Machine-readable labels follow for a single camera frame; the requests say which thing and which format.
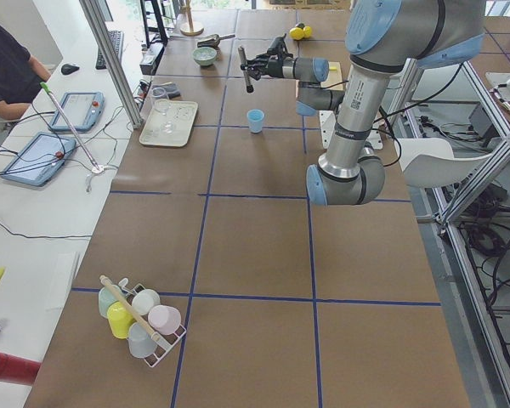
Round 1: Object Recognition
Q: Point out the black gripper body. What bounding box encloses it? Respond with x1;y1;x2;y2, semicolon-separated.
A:
248;54;281;79

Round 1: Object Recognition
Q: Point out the steel muddler black tip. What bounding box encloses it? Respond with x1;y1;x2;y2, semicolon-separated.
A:
238;45;254;94

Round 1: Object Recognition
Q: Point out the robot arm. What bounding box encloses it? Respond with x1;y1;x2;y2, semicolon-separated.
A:
296;82;345;116
238;1;485;206

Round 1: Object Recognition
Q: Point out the yellow lemon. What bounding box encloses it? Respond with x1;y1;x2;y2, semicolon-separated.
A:
303;25;312;38
289;26;305;41

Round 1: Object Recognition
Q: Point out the blue paper cup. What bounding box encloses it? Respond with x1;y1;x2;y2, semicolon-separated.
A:
246;109;265;133

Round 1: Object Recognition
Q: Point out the white cup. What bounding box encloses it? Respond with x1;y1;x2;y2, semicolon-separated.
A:
132;289;161;316

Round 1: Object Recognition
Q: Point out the pink cup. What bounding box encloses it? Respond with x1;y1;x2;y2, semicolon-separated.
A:
148;304;182;335

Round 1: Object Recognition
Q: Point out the mint green cup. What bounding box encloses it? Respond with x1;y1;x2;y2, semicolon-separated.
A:
98;286;117;319

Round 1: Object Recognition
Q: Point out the yellow cup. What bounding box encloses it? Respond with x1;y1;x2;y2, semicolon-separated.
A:
106;302;135;339

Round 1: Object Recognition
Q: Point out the grey cup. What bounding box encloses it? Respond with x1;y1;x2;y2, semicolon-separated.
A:
127;322;157;359

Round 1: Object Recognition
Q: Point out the steel ice scoop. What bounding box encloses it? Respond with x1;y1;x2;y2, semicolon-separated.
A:
196;33;235;48

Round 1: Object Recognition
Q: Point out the green bowl of ice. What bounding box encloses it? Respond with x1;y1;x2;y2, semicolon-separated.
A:
192;47;218;67

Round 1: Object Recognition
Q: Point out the round wooden stand base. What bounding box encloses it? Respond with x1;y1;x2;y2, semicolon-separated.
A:
179;0;204;37

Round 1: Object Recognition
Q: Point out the grey folded cloth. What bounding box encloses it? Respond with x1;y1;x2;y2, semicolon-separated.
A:
155;82;181;99

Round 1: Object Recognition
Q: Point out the clear wine glass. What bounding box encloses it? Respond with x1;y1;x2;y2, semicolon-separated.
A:
150;87;173;133

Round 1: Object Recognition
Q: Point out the cream bear serving tray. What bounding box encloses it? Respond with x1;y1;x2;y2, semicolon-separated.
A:
139;99;198;148

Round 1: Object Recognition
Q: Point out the black keyboard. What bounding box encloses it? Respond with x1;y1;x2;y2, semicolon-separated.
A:
94;29;125;71

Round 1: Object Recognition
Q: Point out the right teach pendant tablet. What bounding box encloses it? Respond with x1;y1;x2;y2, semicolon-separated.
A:
58;92;105;133

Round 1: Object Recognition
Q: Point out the teach pendant tablet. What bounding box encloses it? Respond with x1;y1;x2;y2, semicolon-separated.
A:
58;92;105;133
1;132;77;187

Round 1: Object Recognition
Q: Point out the white chair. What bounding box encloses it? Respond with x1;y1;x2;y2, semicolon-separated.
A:
394;138;492;188

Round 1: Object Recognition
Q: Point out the black computer mouse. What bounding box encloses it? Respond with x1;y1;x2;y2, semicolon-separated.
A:
60;64;80;76

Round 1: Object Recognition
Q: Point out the left teach pendant tablet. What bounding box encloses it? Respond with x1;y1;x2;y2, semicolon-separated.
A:
1;132;77;187

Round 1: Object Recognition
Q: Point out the seated person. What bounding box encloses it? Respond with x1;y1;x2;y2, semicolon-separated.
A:
0;25;51;121

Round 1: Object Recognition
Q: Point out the red bottle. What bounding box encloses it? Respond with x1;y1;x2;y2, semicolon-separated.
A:
0;352;41;386

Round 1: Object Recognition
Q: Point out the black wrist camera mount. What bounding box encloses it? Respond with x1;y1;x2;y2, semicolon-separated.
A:
266;34;293;60

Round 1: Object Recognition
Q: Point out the white wire cup rack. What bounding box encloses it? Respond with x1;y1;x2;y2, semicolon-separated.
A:
118;278;186;367

